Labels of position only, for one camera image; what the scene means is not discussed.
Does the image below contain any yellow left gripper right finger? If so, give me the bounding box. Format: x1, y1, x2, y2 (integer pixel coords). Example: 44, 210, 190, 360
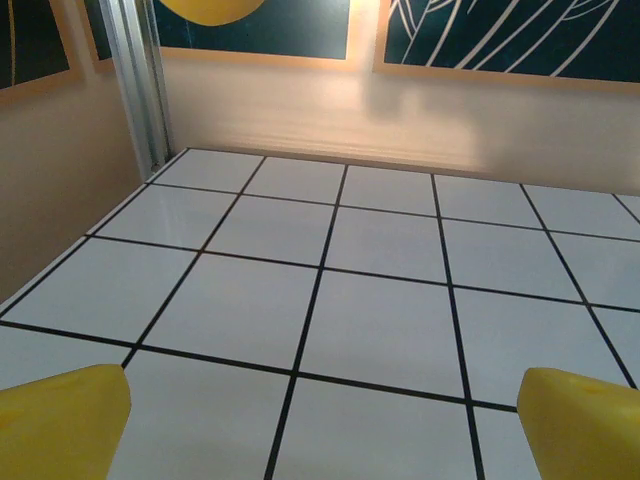
517, 367, 640, 480

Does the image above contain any aluminium corner post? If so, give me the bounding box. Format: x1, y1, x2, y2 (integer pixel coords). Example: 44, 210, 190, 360
98, 0, 176, 177

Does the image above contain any dark panel with yellow oval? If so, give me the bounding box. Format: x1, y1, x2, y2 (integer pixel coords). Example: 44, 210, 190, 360
152, 0, 351, 62

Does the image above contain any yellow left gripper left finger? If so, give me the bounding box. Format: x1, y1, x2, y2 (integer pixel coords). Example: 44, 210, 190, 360
0, 363, 132, 480

